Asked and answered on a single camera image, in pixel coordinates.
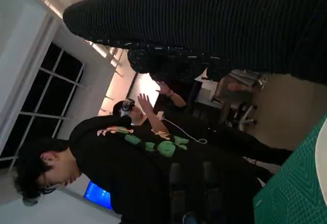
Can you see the person's hand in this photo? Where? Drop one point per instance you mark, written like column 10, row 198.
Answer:
column 164, row 89
column 146, row 106

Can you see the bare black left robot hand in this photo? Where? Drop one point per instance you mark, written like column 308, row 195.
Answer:
column 189, row 217

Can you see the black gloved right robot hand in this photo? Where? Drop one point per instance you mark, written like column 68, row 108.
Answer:
column 204, row 17

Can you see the white square plate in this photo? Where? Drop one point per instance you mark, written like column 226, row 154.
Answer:
column 322, row 167

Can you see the black and white headset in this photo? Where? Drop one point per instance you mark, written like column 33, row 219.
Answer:
column 126, row 106

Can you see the office chair with white base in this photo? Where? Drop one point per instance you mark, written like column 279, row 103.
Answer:
column 224, row 91

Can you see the person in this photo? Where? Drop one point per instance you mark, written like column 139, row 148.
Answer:
column 115, row 157
column 230, row 142

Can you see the blue lit monitor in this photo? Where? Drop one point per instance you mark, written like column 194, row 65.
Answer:
column 98, row 196

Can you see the green cutting mat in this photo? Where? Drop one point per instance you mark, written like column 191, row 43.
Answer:
column 288, row 190

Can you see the dark paned window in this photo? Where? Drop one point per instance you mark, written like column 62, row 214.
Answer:
column 33, row 93

